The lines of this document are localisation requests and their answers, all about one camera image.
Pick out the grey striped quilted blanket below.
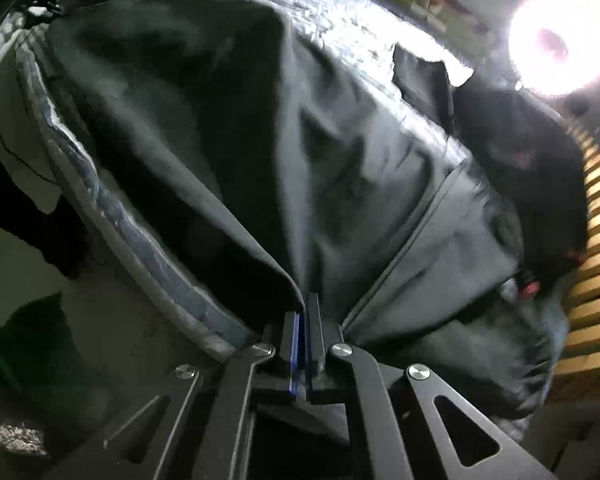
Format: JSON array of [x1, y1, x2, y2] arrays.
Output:
[[0, 0, 486, 361]]

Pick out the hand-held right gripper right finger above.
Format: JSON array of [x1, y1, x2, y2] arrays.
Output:
[[307, 292, 556, 480]]

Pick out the pale grey bed sheet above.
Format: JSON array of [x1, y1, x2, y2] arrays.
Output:
[[0, 57, 63, 213]]

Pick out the dark green pants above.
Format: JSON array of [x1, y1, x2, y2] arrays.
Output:
[[45, 0, 568, 421]]

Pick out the bright ring light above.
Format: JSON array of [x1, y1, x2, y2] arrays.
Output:
[[509, 0, 600, 100]]

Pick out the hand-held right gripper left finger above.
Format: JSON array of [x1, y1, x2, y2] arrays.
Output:
[[40, 310, 306, 480]]

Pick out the pile of black clothes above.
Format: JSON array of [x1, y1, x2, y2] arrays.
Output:
[[452, 80, 590, 303]]

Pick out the pale blue-grey garment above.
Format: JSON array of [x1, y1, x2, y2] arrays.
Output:
[[500, 280, 572, 363]]

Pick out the black cloth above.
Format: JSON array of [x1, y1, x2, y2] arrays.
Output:
[[391, 42, 475, 133]]

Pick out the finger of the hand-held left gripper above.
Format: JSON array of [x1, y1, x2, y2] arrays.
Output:
[[25, 0, 67, 18]]

